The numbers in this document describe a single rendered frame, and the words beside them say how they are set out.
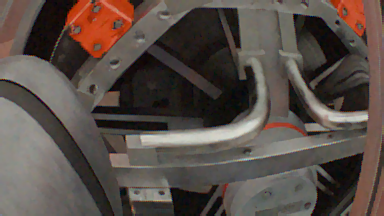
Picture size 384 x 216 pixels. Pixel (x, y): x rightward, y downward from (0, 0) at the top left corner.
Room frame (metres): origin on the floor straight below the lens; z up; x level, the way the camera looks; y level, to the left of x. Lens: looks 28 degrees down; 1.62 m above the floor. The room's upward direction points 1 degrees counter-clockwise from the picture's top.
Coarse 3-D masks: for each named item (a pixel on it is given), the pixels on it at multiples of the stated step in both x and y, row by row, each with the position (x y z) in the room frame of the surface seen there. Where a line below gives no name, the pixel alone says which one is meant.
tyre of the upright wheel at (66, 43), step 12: (72, 0) 1.52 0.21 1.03; (132, 0) 1.34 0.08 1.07; (144, 0) 1.34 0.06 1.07; (60, 24) 1.49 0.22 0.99; (60, 48) 1.35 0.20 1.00; (72, 48) 1.33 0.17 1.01; (48, 60) 1.47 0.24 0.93; (60, 60) 1.33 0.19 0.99; (72, 60) 1.33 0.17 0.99; (84, 60) 1.33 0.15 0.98; (72, 72) 1.33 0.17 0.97
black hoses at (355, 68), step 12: (348, 60) 1.23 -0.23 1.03; (360, 60) 1.21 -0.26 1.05; (336, 72) 1.21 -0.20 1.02; (348, 72) 1.19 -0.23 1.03; (360, 72) 1.18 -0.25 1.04; (324, 84) 1.22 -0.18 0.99; (336, 84) 1.20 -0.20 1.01; (348, 84) 1.17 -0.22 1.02; (360, 84) 1.16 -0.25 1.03; (324, 96) 1.21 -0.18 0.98; (336, 96) 1.19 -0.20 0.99
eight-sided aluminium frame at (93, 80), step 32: (160, 0) 1.26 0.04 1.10; (192, 0) 1.26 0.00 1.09; (224, 0) 1.26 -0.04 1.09; (256, 0) 1.27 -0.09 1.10; (288, 0) 1.27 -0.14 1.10; (320, 0) 1.28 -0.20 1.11; (128, 32) 1.25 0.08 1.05; (160, 32) 1.26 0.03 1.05; (352, 32) 1.29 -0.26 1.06; (96, 64) 1.25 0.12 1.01; (128, 64) 1.25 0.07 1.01; (96, 96) 1.25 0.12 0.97; (352, 192) 1.33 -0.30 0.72
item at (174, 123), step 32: (224, 32) 1.37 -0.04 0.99; (192, 64) 1.38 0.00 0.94; (224, 96) 1.37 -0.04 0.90; (288, 96) 1.42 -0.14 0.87; (352, 96) 1.55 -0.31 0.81; (128, 128) 1.36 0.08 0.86; (160, 128) 1.37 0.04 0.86; (192, 128) 1.37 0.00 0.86; (320, 128) 1.39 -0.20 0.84; (352, 160) 1.41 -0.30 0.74; (192, 192) 1.57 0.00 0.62; (320, 192) 1.44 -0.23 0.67
